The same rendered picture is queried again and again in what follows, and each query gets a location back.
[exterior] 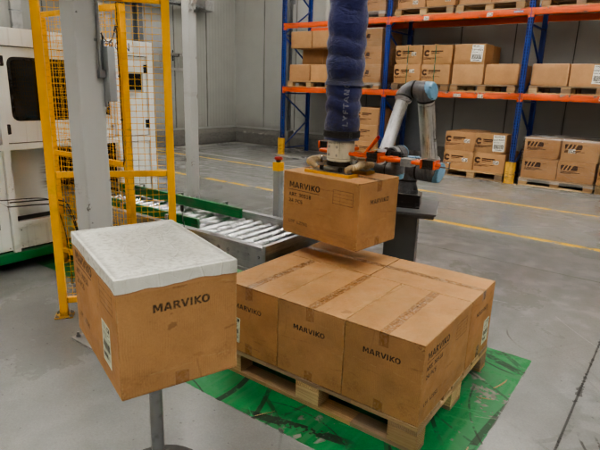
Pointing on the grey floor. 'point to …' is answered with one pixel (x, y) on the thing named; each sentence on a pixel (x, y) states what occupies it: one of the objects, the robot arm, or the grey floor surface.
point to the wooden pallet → (395, 433)
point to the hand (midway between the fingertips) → (379, 157)
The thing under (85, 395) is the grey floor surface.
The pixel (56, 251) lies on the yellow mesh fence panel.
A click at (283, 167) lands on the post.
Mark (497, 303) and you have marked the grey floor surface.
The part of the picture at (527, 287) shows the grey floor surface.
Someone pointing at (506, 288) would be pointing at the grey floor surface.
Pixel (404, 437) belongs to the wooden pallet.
